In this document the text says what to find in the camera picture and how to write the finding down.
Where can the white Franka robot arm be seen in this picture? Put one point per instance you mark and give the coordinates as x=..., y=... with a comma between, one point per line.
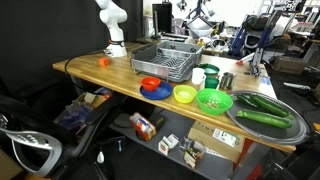
x=115, y=36

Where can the shiny metal cup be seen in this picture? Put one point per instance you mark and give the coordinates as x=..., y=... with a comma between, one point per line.
x=227, y=81

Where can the yellow bowl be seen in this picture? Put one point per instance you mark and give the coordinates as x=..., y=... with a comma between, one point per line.
x=184, y=95

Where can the brown cardboard box with label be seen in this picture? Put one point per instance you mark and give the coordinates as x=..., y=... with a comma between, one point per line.
x=206, y=138

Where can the black office chair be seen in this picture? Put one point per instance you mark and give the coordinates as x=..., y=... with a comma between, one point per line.
x=36, y=146

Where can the small white box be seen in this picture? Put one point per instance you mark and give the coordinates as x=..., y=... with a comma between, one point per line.
x=167, y=144

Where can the white cup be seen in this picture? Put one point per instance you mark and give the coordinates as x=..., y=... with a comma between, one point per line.
x=198, y=76

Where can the grey dish rack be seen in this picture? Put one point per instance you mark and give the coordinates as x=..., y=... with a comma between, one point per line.
x=166, y=61

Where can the dark green cup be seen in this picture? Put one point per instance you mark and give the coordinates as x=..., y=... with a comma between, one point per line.
x=211, y=83

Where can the small orange block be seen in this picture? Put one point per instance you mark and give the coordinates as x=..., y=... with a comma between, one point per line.
x=104, y=61

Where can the small yellow and black box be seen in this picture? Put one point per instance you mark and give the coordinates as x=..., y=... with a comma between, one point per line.
x=192, y=155

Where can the grey lower shelf board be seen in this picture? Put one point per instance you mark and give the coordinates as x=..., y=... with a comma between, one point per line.
x=173, y=121

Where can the orange-red bowl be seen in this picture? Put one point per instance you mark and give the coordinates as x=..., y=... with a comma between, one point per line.
x=150, y=83

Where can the purple plastic bag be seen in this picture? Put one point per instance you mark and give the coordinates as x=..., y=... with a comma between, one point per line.
x=75, y=116

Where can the blue plate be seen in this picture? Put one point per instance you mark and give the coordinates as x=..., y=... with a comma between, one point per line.
x=163, y=93

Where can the round grey metal tray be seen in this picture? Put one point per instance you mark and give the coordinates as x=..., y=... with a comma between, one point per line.
x=266, y=133

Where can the orange and white package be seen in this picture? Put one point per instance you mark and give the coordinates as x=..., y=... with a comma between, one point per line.
x=142, y=126

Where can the dark green plate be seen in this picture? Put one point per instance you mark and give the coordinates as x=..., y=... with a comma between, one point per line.
x=211, y=70

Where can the black computer monitor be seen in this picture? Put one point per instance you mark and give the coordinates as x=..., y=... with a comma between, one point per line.
x=162, y=16

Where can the white plastic basket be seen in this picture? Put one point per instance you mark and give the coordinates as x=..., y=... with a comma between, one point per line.
x=200, y=28

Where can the plain brown cardboard box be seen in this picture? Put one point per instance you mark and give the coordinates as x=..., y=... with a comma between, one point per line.
x=288, y=65

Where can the blue metal stand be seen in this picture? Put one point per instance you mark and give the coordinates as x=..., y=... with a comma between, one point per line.
x=258, y=50

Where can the bright green bowl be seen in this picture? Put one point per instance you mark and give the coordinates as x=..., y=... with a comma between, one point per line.
x=213, y=101

